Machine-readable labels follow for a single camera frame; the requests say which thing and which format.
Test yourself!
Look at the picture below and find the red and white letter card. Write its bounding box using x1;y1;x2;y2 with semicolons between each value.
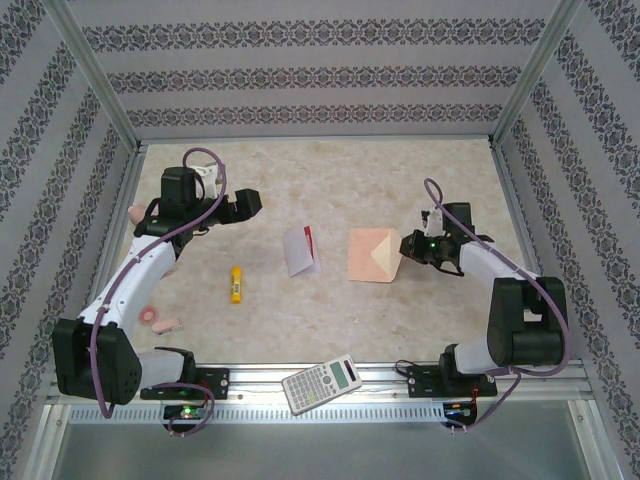
281;224;323;277

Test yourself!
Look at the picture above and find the thin aluminium back rail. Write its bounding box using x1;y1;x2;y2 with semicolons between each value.
134;133;497;147

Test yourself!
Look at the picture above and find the grey scientific calculator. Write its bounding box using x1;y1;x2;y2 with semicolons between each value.
280;353;364;416

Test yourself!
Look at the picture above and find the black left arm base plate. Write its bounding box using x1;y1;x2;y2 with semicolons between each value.
139;367;231;401

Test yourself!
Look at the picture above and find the slotted metal cable tray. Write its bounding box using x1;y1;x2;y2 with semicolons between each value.
67;402;446;425

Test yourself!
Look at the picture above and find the aluminium frame post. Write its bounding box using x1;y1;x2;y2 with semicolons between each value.
489;0;586;151
42;0;144;154

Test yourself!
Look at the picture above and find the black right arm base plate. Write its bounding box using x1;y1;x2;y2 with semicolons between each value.
407;364;499;400

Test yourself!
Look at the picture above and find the aluminium frame leg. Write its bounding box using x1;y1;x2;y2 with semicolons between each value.
569;399;619;480
19;403;69;480

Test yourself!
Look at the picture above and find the small pink stapler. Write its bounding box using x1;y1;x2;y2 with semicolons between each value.
152;315;184;335

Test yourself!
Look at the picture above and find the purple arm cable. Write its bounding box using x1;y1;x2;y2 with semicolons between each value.
88;147;229;439
423;178;572;437

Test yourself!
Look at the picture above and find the pink paper envelope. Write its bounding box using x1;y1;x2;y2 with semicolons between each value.
347;227;404;285

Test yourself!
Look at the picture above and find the grey metal shelf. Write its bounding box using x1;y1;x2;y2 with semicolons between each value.
49;423;591;480

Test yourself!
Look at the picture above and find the aluminium front rail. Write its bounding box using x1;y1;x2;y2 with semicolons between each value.
49;363;594;402

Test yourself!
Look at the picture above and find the pink pencil sharpener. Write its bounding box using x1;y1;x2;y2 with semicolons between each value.
127;203;154;229

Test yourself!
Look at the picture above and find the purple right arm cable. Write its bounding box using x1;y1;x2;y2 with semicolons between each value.
423;178;572;437

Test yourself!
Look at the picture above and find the aluminium side rail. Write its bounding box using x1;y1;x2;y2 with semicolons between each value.
69;144;146;365
492;142;569;362

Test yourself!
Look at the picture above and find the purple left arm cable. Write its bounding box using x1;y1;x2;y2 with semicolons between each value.
88;147;229;439

